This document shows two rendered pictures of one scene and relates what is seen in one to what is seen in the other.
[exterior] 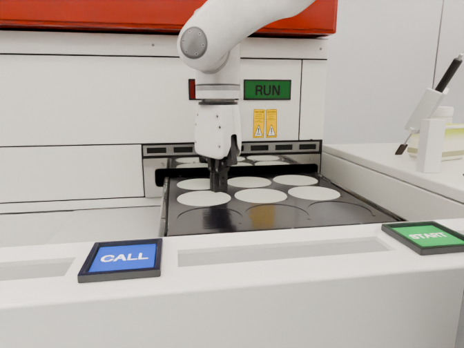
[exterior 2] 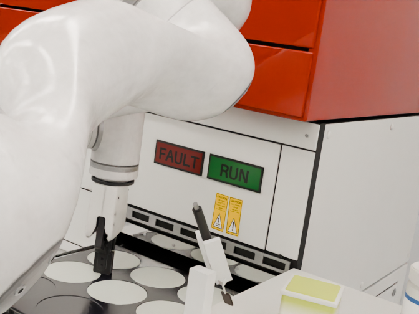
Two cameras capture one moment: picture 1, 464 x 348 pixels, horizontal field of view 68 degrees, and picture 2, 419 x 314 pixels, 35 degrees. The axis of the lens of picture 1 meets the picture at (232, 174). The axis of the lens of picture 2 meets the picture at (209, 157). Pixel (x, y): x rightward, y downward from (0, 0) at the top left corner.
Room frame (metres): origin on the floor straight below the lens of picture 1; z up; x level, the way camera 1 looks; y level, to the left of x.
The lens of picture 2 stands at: (-0.05, -0.86, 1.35)
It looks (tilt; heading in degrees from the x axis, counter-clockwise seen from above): 11 degrees down; 43
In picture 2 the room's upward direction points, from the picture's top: 8 degrees clockwise
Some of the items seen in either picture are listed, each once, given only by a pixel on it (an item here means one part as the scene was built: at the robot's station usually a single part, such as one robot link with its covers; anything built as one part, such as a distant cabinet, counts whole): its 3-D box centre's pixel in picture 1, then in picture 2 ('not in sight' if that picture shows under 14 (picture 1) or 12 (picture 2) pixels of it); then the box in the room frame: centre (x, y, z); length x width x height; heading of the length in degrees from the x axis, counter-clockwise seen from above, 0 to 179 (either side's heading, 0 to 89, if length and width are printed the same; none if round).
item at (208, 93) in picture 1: (217, 93); (114, 169); (0.67, 0.03, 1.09); 0.09 x 0.08 x 0.03; 37
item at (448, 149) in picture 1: (436, 141); (309, 310); (0.68, -0.40, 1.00); 0.07 x 0.07 x 0.07; 25
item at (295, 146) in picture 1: (234, 148); (190, 233); (0.85, -0.01, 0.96); 0.44 x 0.01 x 0.02; 99
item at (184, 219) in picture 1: (260, 196); (117, 293); (0.64, -0.05, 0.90); 0.34 x 0.34 x 0.01; 9
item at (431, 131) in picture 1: (424, 129); (208, 280); (0.57, -0.32, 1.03); 0.06 x 0.04 x 0.13; 9
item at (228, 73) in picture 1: (216, 47); (116, 123); (0.66, 0.03, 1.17); 0.09 x 0.08 x 0.13; 163
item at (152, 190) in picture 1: (235, 174); (184, 265); (0.84, -0.01, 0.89); 0.44 x 0.02 x 0.10; 99
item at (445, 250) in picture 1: (427, 236); not in sight; (0.29, -0.17, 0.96); 0.06 x 0.06 x 0.01; 9
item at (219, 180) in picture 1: (223, 176); (101, 257); (0.65, 0.02, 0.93); 0.03 x 0.03 x 0.07; 37
